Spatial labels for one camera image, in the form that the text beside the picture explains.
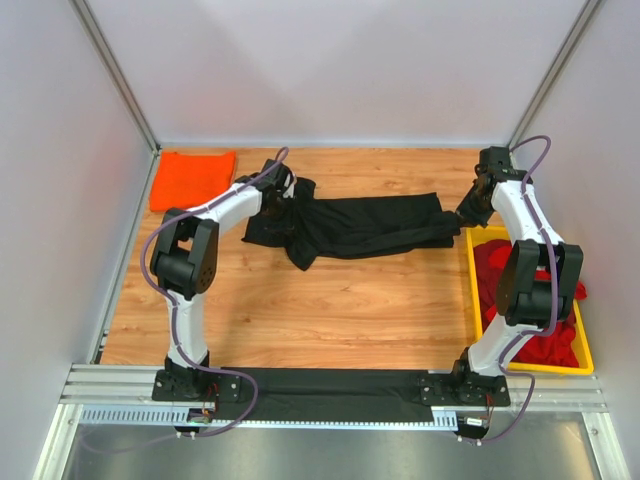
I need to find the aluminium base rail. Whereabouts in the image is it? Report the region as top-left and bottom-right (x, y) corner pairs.
(60, 365), (611, 435)

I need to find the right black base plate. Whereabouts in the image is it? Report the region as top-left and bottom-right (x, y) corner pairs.
(418, 372), (511, 407)

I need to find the yellow plastic bin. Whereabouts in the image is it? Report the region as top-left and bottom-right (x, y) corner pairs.
(465, 226), (594, 375)

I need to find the black t-shirt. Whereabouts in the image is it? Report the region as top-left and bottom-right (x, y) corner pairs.
(243, 178), (460, 271)

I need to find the right aluminium frame post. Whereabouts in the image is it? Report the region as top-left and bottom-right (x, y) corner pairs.
(506, 0), (605, 147)

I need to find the folded orange t-shirt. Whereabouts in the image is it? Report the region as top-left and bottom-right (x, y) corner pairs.
(149, 151), (236, 213)

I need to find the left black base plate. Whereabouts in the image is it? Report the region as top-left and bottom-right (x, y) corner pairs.
(151, 368), (244, 403)

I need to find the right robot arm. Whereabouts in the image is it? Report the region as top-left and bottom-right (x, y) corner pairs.
(456, 146), (584, 377)

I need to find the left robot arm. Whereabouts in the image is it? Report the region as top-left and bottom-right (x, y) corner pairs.
(142, 160), (296, 370)

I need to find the red t-shirt in bin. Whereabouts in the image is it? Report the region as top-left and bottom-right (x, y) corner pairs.
(473, 239), (588, 371)

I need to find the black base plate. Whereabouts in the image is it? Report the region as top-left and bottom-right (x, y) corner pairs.
(418, 372), (511, 407)
(151, 368), (244, 403)

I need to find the aluminium frame post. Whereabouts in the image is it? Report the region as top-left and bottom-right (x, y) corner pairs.
(69, 0), (161, 154)
(506, 0), (605, 147)

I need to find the left aluminium frame post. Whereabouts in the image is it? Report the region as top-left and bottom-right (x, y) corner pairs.
(69, 0), (161, 154)

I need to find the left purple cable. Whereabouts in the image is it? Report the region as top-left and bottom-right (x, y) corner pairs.
(141, 146), (291, 441)

